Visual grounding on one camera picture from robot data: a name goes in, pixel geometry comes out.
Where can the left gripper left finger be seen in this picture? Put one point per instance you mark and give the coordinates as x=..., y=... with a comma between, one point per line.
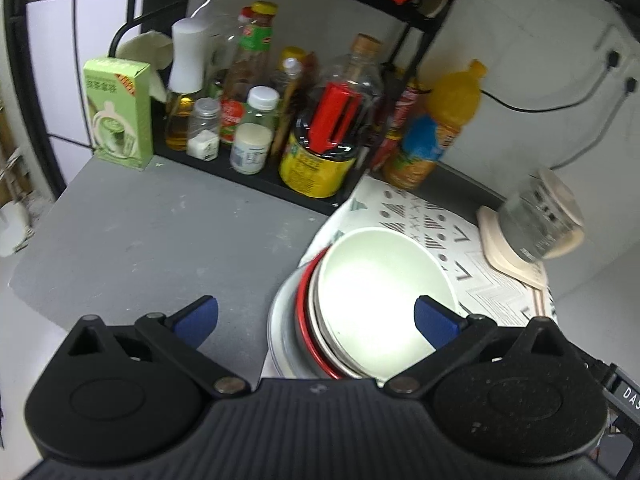
x=175, y=339

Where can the glass electric kettle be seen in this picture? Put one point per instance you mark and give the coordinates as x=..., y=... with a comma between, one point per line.
x=542, y=220

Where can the white plate Baking print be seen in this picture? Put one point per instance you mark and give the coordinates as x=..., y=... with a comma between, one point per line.
x=286, y=358

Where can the white lidded seasoning jar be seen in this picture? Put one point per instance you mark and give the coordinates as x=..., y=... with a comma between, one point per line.
x=254, y=134

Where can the patterned fringed table cloth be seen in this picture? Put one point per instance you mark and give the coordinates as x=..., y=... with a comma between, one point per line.
x=453, y=241

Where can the soy sauce jug red handle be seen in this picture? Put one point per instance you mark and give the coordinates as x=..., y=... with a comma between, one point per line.
x=322, y=146

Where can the green label sauce bottle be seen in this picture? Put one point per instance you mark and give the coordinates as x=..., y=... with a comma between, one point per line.
x=248, y=66

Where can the small clear spice jar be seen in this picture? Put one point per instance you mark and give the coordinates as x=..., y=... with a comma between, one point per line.
x=203, y=129

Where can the red drink can lower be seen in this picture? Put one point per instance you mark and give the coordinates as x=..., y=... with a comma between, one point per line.
x=385, y=149

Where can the pale green bowl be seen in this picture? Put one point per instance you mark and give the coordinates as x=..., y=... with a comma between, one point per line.
x=369, y=281
x=319, y=331

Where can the pale green bowl front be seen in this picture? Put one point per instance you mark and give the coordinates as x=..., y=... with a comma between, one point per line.
x=369, y=281

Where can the red and black bowl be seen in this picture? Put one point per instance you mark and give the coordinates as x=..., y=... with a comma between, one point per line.
x=317, y=360

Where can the clear bottle cork top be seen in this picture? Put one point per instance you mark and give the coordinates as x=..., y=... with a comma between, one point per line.
x=358, y=69

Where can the green product box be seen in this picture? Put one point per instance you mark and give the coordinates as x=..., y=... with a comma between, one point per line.
x=119, y=110

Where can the orange juice bottle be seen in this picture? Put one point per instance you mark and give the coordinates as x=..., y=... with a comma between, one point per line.
x=452, y=102

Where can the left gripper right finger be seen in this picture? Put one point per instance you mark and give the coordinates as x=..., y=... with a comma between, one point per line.
x=457, y=342

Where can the cream kettle base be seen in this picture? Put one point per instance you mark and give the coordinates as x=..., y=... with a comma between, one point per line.
x=502, y=257

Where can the white cap oil bottle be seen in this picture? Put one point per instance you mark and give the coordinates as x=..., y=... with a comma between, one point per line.
x=190, y=39

